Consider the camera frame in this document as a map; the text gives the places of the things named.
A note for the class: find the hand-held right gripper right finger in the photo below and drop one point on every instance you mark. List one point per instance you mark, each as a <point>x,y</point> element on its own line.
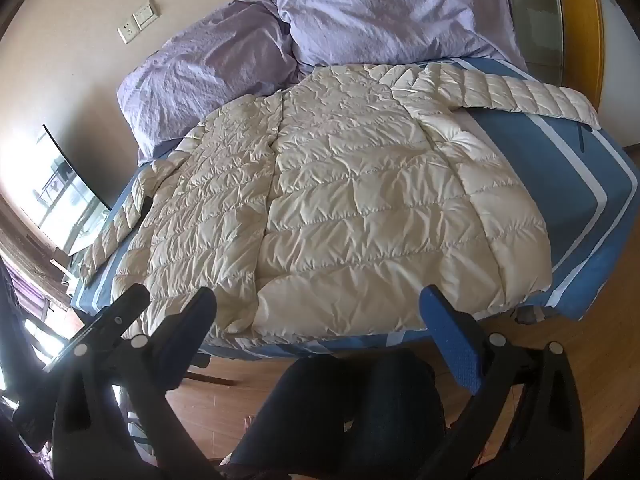
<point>452,332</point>

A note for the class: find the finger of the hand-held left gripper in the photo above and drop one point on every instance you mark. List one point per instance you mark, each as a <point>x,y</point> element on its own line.
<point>100,324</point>

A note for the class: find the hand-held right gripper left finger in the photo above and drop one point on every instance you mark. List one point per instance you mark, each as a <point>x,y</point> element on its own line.
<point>194,322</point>

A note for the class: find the cream puffer jacket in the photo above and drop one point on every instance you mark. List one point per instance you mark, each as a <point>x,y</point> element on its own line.
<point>350,210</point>

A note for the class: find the dark wooden bed leg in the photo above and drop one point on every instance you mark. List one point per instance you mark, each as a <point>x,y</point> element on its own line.
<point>212,375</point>

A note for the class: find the brown curtain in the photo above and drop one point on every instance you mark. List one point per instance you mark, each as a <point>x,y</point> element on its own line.
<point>20,285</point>

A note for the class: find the person's leg in dark pants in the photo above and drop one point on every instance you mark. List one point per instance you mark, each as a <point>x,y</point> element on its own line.
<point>350,410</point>

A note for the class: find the glass window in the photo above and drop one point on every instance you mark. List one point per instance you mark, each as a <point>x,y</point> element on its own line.
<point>55,195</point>

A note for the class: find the blue striped bed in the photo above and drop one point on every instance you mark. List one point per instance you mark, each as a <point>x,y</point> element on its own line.
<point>550,185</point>

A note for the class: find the lilac pillow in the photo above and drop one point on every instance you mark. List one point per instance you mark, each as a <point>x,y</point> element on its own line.
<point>380,10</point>
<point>210,70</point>

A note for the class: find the glass door panel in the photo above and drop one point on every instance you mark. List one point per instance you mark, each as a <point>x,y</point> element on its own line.
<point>535,10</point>

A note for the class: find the white wall socket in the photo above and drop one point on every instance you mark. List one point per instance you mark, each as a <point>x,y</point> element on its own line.
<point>127,33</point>

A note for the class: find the white light switch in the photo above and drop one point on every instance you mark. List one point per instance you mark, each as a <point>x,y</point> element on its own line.
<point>145,16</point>

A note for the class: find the orange wooden door frame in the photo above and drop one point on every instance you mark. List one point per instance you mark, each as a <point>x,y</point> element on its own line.
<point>592,35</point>

